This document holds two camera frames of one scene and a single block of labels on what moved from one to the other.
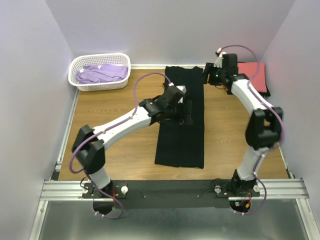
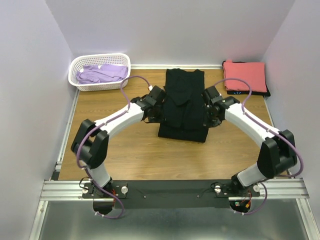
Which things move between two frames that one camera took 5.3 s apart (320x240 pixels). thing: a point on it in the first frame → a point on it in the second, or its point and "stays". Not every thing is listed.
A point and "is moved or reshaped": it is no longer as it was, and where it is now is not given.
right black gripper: (209, 69) → (207, 123)
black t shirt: (183, 144) is moved or reshaped
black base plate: (163, 193) stays
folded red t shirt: (255, 71) stays
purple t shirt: (92, 73) stays
